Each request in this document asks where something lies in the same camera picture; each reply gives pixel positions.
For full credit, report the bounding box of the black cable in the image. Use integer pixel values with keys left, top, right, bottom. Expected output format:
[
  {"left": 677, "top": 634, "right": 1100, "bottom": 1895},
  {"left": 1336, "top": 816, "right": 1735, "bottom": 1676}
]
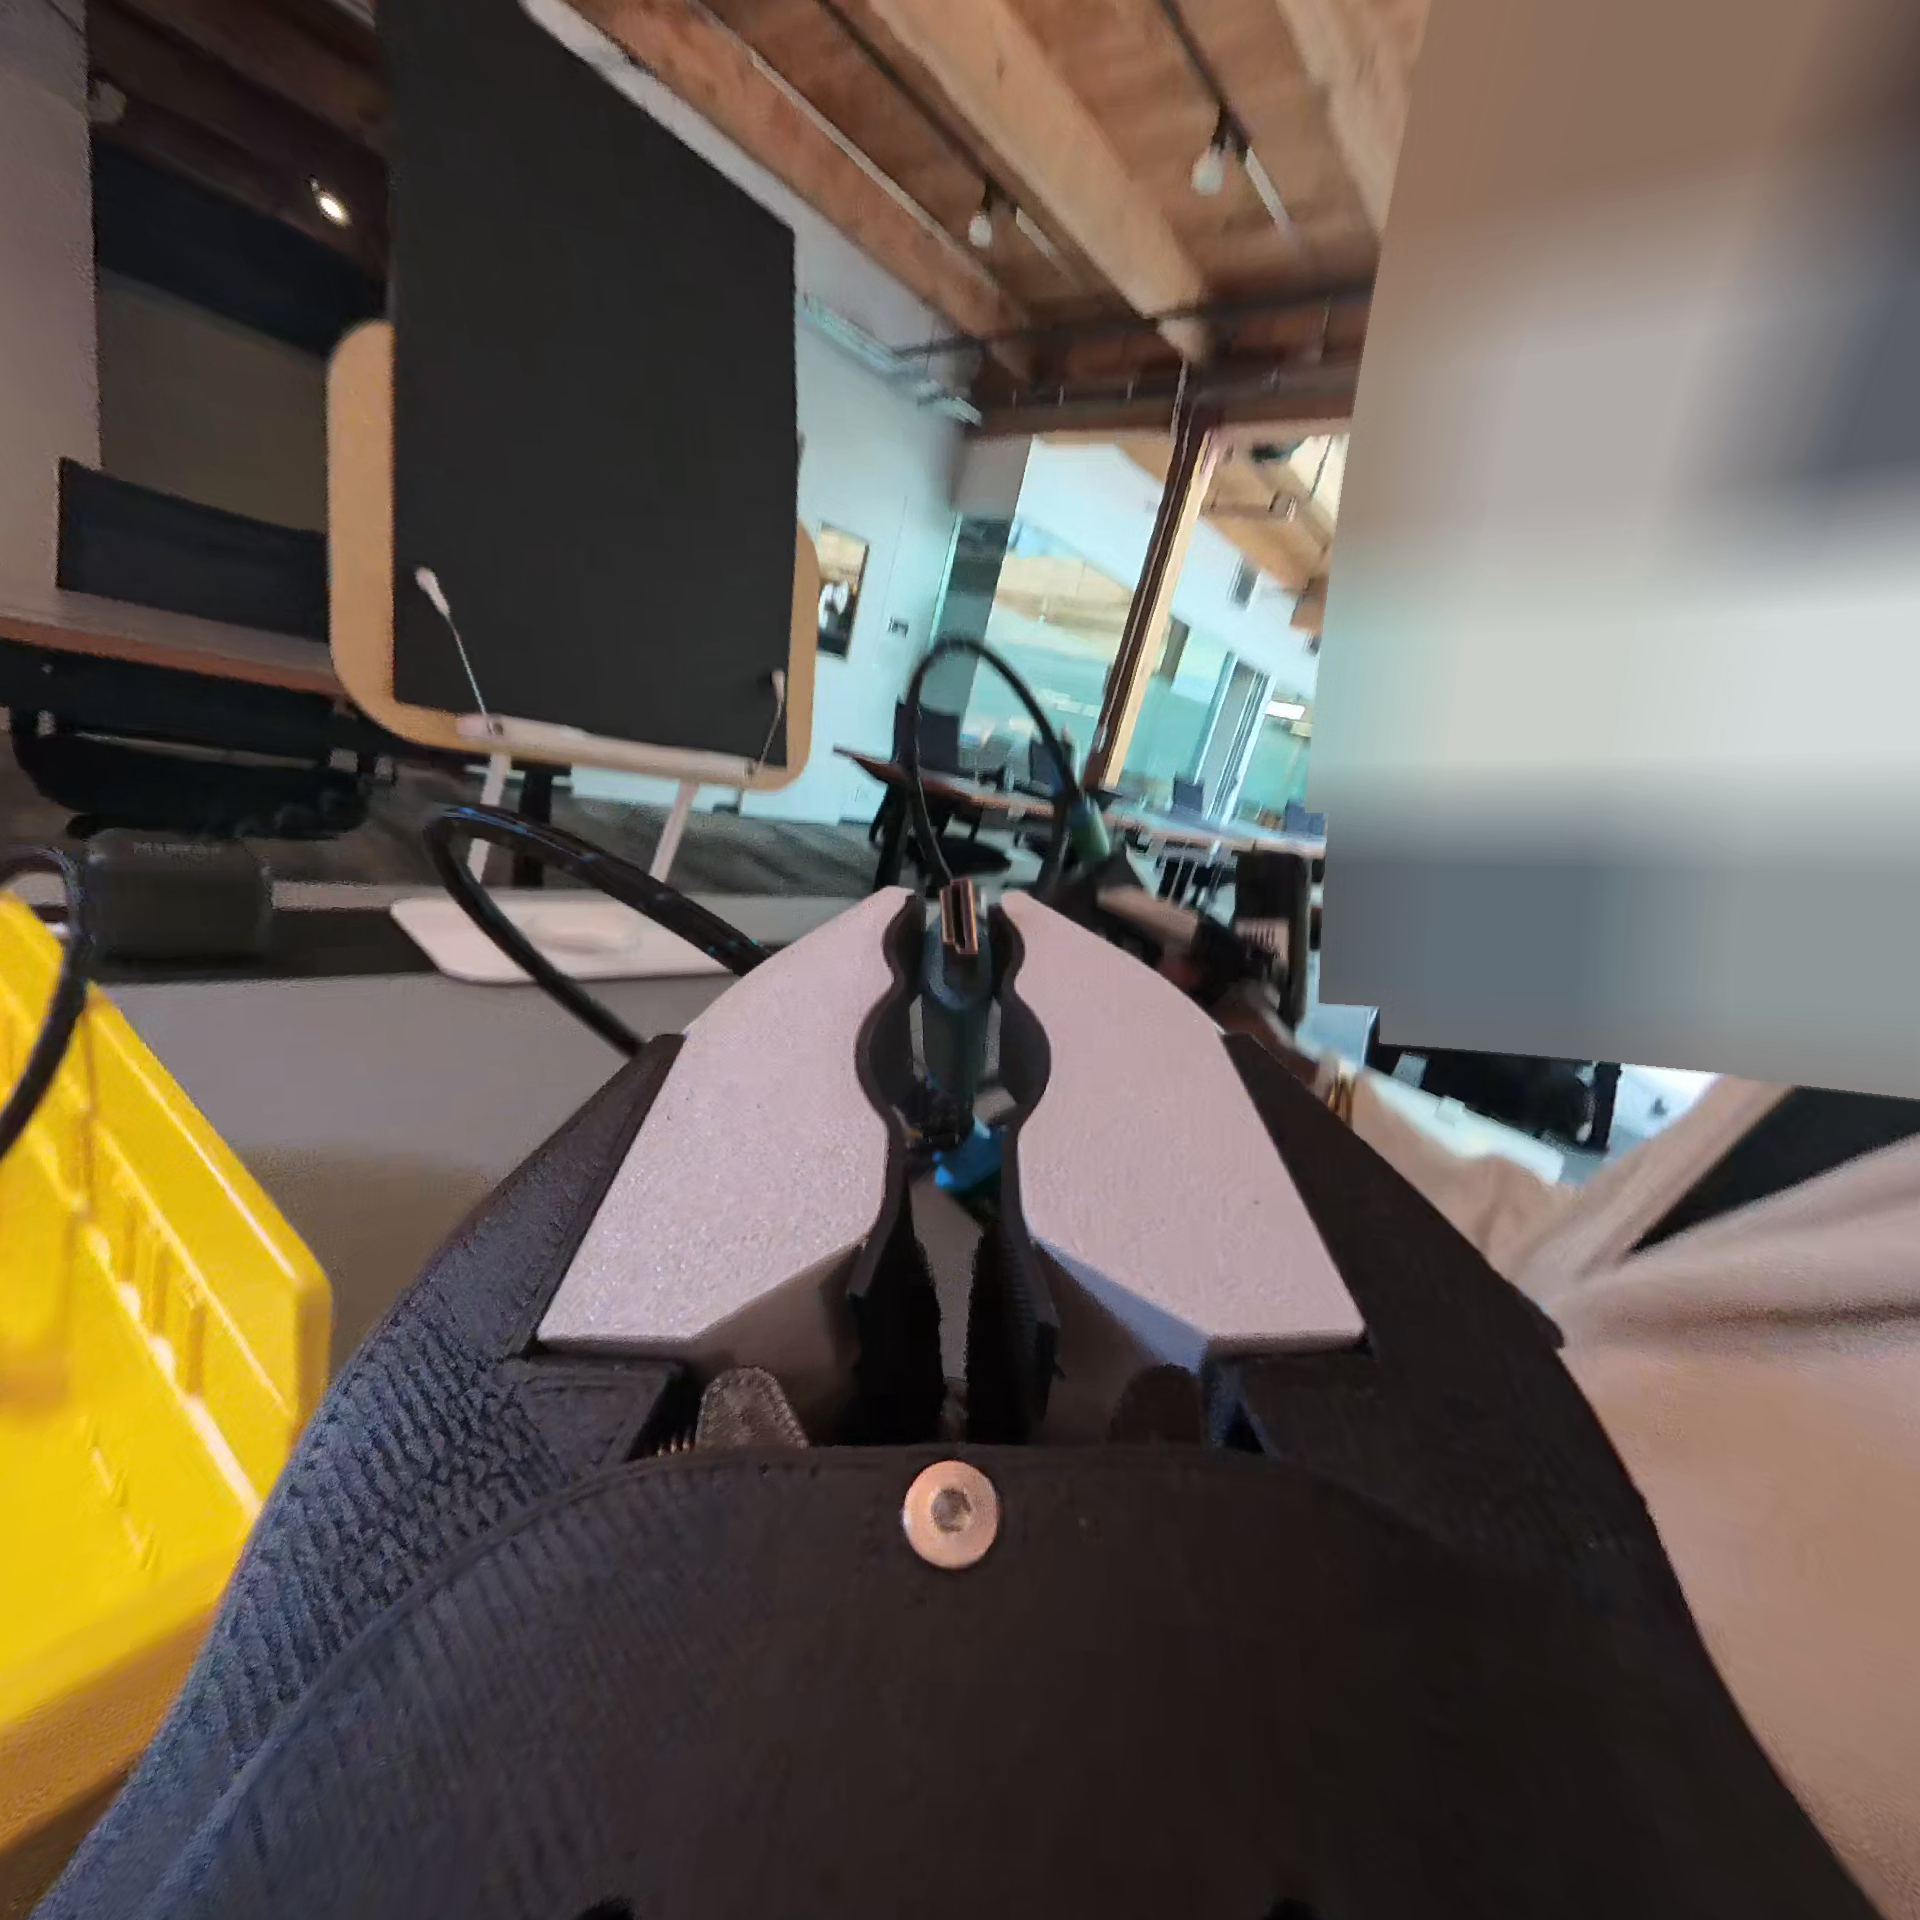
[{"left": 0, "top": 844, "right": 102, "bottom": 1164}]

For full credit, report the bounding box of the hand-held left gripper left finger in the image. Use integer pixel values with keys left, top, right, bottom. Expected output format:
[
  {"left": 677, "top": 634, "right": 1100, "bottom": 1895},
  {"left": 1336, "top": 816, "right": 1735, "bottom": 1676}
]
[{"left": 535, "top": 887, "right": 946, "bottom": 1440}]

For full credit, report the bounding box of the black desk screen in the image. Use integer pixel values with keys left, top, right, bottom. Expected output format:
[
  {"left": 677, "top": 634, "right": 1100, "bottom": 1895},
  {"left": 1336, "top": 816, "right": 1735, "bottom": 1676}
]
[{"left": 55, "top": 458, "right": 335, "bottom": 644}]

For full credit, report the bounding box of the black office chair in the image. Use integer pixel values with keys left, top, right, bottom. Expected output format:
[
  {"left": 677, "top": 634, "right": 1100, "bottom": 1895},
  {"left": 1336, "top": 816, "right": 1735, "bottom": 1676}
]
[{"left": 7, "top": 697, "right": 377, "bottom": 841}]

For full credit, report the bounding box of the wooden desk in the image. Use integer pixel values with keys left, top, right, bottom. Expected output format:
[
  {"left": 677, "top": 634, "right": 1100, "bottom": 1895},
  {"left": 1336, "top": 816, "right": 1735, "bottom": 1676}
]
[{"left": 834, "top": 739, "right": 1327, "bottom": 903}]

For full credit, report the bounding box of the yellow plastic bin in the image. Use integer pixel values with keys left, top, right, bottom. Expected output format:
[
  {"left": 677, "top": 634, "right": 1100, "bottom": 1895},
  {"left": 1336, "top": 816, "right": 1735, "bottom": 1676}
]
[{"left": 0, "top": 892, "right": 335, "bottom": 1825}]

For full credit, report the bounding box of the dark desk mat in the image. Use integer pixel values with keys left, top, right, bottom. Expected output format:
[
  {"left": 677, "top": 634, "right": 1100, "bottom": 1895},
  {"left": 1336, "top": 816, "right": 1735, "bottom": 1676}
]
[{"left": 95, "top": 903, "right": 460, "bottom": 988}]

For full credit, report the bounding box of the framed wall picture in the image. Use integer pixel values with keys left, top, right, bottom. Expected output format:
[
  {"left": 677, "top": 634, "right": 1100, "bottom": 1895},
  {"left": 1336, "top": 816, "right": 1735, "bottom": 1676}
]
[{"left": 813, "top": 519, "right": 872, "bottom": 663}]

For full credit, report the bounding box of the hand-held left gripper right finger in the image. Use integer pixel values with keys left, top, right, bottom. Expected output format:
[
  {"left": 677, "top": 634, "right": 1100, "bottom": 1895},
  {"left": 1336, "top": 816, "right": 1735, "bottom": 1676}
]
[{"left": 964, "top": 889, "right": 1369, "bottom": 1440}]

